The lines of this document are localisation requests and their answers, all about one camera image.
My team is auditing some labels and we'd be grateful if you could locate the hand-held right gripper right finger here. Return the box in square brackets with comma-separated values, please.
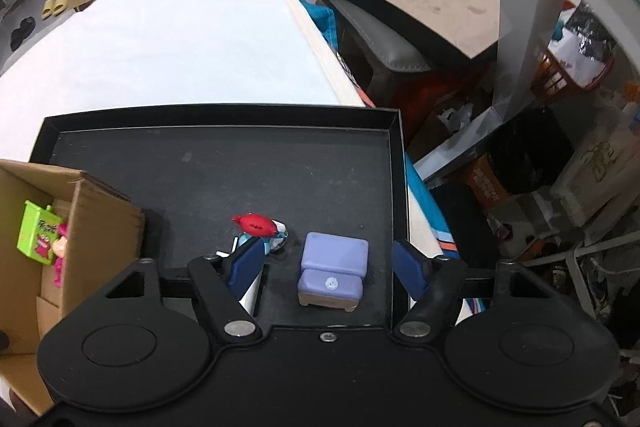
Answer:
[390, 239, 556, 340]

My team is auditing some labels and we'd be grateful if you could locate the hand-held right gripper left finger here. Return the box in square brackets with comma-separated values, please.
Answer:
[102, 237, 266, 340]

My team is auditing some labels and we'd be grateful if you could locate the white charger plug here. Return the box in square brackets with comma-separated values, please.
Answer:
[215, 249, 263, 315]

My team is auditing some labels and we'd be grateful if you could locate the blue figurine with red hat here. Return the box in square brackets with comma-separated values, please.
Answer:
[231, 213, 290, 258]

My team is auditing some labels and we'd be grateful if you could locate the purple toy sofa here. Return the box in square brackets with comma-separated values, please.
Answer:
[297, 232, 370, 312]

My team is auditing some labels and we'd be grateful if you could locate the black tray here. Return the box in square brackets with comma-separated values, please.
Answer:
[30, 104, 413, 333]

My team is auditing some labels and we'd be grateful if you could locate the pink doll figurine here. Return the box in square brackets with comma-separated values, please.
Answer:
[47, 221, 71, 290]

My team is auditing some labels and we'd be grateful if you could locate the green toy box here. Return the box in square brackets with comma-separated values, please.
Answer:
[16, 200, 65, 265]

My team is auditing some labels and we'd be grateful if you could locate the orange printed box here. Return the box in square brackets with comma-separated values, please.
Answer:
[462, 154, 516, 208]

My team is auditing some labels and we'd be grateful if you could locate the white metal rack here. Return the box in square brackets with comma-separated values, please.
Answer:
[520, 237, 640, 323]

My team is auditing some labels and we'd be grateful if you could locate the beige tote bag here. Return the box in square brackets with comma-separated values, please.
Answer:
[550, 127, 640, 228]

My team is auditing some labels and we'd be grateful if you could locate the orange basket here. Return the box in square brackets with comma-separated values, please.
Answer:
[530, 42, 616, 95]

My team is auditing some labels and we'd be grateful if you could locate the grey desk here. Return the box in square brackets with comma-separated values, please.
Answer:
[407, 0, 640, 188]

